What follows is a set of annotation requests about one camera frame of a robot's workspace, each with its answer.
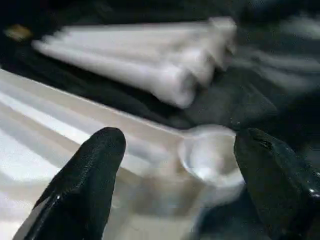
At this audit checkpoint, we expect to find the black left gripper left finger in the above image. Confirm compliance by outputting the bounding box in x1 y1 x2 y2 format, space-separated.
12 126 127 240

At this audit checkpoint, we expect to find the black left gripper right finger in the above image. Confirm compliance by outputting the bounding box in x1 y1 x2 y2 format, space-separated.
233 127 320 240

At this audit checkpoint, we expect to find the black work mat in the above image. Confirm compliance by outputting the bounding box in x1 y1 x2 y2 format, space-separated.
0 0 320 240

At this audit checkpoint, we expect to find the small yellow tag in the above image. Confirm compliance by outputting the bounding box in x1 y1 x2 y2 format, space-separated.
4 24 33 42

